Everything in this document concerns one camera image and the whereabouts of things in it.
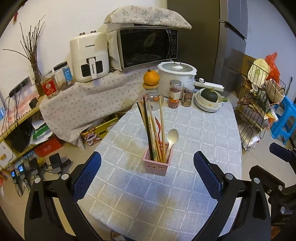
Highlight wooden chopstick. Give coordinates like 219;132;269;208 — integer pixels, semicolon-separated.
147;99;162;162
159;96;166;163
138;101;149;133

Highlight pink perforated utensil holder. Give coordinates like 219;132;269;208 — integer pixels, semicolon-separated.
142;141;174;176

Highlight white ceramic spoon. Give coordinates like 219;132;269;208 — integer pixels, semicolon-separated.
165;128;179;162

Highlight paper chopsticks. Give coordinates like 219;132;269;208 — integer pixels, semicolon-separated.
148;116;160;162

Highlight red plastic spoon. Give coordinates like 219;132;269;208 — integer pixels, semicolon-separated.
154;117;163;162

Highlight black chopstick gold band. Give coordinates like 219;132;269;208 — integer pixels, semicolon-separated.
136;101;147;134

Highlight yellow patterned box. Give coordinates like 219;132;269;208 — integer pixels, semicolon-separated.
81;114;118;146

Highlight blue plastic stool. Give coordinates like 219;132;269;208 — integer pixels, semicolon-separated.
271;96;295;145

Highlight grey checked tablecloth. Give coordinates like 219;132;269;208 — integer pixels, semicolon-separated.
78;102;242;240

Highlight floral cloth cover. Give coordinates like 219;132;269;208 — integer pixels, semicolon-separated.
40;65;155;149

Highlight stacked white plates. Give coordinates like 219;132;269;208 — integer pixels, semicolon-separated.
194;92;222;113

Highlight dark green squash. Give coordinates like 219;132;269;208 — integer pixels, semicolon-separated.
200;88;218;102

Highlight dried fruit slices jar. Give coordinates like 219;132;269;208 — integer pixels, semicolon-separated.
182;84;195;108

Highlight red goji berry jar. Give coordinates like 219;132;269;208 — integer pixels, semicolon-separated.
168;79;182;109

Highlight red label glass jar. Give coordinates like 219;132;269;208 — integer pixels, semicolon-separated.
41;70;60;99

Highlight blue label glass jar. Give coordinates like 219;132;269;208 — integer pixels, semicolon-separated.
53;61;75;90

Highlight glass jar cork lid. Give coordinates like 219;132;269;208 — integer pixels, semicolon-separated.
140;83;164;111

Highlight white electric cooking pot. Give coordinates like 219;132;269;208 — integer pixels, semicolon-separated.
158;62;197;97

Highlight orange tangerine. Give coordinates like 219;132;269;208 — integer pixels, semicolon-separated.
144;69;160;86

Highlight white air fryer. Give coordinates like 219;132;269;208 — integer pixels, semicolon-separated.
70;32;109;82

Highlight black microwave oven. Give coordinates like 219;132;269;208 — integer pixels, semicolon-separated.
107;26;178;71

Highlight dry branches vase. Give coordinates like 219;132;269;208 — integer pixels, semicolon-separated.
3;16;45;96

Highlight grey refrigerator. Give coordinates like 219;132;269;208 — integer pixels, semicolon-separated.
212;0;248;95

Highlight floral microwave cover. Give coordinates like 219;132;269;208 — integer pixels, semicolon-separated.
104;5;192;30

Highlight black wire rack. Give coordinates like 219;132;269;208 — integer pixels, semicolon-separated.
235;56;285;150

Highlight white pot handle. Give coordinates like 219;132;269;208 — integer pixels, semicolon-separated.
194;78;224;92

